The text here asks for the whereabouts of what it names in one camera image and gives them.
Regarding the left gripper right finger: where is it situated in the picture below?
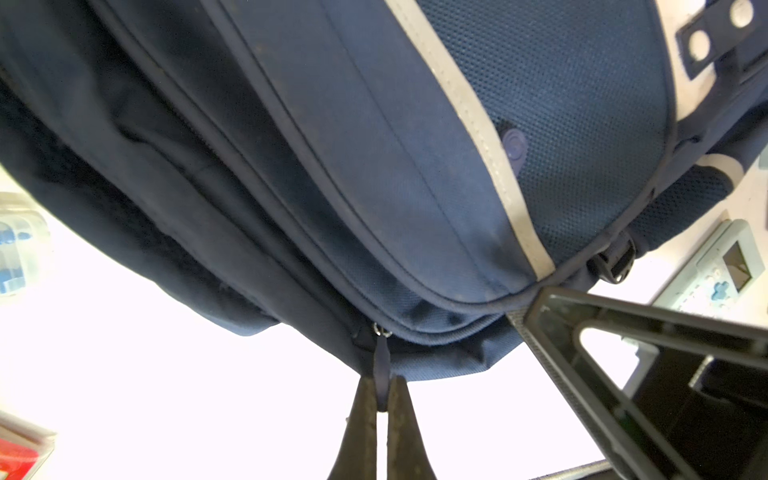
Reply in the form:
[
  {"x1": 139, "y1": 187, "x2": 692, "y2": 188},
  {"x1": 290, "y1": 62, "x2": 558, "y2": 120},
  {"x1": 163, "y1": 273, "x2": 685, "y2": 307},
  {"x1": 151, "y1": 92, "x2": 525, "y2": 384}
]
[{"x1": 387, "y1": 377, "x2": 436, "y2": 480}]

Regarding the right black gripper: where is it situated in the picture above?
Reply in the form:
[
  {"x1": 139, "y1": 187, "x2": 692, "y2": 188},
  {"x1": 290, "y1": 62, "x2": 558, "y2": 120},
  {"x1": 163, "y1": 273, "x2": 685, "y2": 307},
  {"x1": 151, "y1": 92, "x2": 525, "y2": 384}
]
[{"x1": 515, "y1": 287, "x2": 767, "y2": 479}]

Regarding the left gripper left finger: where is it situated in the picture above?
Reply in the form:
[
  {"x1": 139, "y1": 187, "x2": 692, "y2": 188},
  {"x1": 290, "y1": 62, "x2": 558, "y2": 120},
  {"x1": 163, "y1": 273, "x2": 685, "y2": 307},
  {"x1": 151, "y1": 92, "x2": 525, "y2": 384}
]
[{"x1": 328, "y1": 377, "x2": 378, "y2": 480}]

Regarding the navy blue student backpack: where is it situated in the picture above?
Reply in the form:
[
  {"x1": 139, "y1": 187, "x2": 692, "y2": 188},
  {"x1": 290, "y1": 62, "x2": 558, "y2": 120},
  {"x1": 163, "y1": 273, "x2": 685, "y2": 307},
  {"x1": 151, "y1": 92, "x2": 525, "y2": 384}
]
[{"x1": 1, "y1": 1, "x2": 767, "y2": 380}]

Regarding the red booklet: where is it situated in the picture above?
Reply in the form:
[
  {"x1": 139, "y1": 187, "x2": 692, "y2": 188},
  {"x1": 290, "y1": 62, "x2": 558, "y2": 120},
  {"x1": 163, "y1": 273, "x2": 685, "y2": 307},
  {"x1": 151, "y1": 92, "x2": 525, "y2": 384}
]
[{"x1": 1, "y1": 412, "x2": 57, "y2": 480}]

